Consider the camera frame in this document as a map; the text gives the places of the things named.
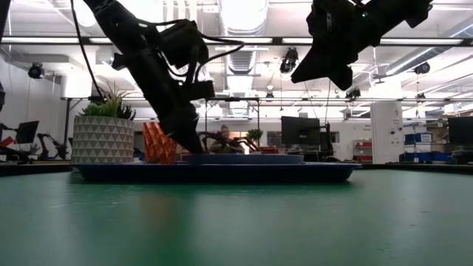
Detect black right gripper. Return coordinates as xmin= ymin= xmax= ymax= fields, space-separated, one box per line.
xmin=290 ymin=0 xmax=370 ymax=92

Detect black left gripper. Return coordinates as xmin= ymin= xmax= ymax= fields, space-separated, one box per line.
xmin=112 ymin=47 xmax=216 ymax=154

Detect orange faceted cup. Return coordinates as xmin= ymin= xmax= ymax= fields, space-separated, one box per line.
xmin=142 ymin=121 xmax=178 ymax=165

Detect blue round plate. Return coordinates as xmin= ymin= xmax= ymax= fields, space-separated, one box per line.
xmin=183 ymin=153 xmax=305 ymax=166

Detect blue plastic tray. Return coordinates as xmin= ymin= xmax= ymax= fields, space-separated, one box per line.
xmin=72 ymin=161 xmax=362 ymax=185

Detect person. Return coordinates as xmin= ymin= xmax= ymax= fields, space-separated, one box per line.
xmin=209 ymin=124 xmax=245 ymax=154

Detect black computer monitor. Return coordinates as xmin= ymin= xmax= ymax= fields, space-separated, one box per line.
xmin=447 ymin=116 xmax=473 ymax=146
xmin=280 ymin=116 xmax=321 ymax=147
xmin=15 ymin=120 xmax=40 ymax=145

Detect green background plant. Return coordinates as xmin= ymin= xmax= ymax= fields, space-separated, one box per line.
xmin=246 ymin=128 xmax=265 ymax=147

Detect succulent in white patterned pot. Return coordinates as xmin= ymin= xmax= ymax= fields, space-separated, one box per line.
xmin=72 ymin=83 xmax=137 ymax=165

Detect red and white cabinet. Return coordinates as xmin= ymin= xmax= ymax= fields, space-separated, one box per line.
xmin=353 ymin=139 xmax=373 ymax=163

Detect white pillar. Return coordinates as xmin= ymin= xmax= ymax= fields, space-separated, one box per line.
xmin=370 ymin=101 xmax=405 ymax=163

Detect green table mat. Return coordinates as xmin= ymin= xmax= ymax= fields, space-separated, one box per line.
xmin=0 ymin=168 xmax=473 ymax=266

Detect blue storage bins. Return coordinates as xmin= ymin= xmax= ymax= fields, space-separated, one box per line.
xmin=404 ymin=132 xmax=433 ymax=146

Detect black background rig frame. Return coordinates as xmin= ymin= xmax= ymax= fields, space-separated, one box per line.
xmin=204 ymin=97 xmax=261 ymax=134

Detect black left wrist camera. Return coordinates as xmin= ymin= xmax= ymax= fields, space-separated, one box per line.
xmin=158 ymin=18 xmax=210 ymax=71

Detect black aluminium table frame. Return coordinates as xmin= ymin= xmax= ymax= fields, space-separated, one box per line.
xmin=0 ymin=161 xmax=473 ymax=177

